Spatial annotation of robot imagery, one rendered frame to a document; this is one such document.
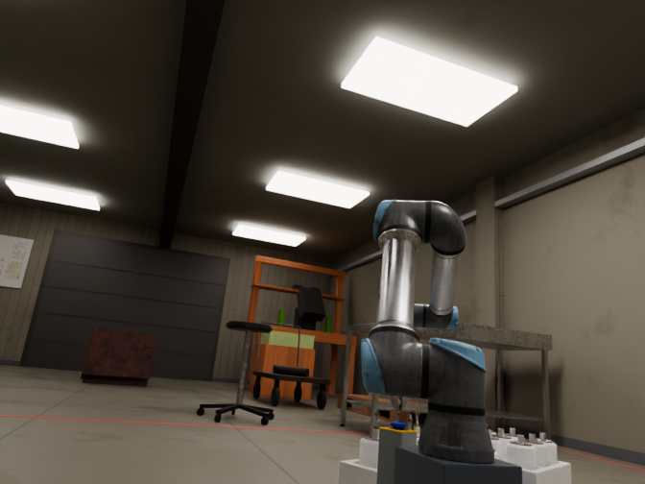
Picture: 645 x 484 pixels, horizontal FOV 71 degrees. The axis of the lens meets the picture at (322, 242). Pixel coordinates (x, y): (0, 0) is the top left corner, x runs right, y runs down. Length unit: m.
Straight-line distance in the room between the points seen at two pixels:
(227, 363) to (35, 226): 4.22
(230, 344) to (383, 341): 8.20
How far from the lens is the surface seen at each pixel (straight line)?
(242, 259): 9.35
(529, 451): 1.89
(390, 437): 1.26
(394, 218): 1.21
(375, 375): 1.00
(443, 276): 1.37
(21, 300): 9.30
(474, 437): 1.01
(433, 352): 1.02
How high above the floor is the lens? 0.45
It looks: 15 degrees up
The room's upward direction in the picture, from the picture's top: 6 degrees clockwise
